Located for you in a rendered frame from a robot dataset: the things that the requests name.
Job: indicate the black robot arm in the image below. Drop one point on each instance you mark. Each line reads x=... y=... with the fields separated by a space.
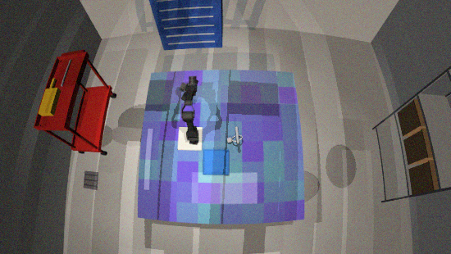
x=188 y=116

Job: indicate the blue tray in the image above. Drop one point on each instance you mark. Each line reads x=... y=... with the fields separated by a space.
x=215 y=162

